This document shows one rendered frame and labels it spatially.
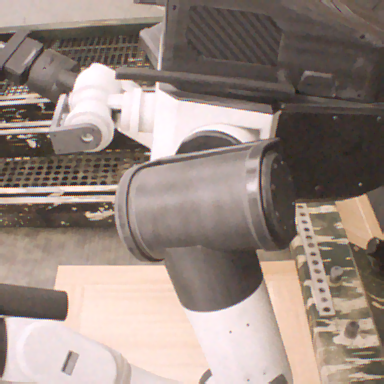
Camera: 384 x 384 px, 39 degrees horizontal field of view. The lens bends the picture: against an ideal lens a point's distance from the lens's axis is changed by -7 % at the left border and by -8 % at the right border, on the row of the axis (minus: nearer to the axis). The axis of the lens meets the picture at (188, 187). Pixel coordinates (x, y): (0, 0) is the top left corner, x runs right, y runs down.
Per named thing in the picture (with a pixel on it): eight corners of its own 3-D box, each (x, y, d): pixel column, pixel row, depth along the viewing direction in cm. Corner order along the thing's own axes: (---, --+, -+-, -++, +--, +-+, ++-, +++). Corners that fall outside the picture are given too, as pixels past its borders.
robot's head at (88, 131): (113, 76, 72) (58, 86, 73) (106, 113, 66) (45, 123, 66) (122, 115, 76) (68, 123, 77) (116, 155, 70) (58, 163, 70)
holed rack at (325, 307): (335, 316, 98) (336, 313, 98) (320, 317, 98) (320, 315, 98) (241, 15, 232) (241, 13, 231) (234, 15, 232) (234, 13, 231)
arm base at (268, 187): (312, 206, 60) (284, 110, 55) (291, 286, 50) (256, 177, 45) (187, 223, 66) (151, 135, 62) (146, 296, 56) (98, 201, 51)
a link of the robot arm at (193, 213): (295, 254, 58) (262, 133, 53) (276, 308, 51) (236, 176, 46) (196, 265, 64) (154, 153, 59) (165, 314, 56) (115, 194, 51)
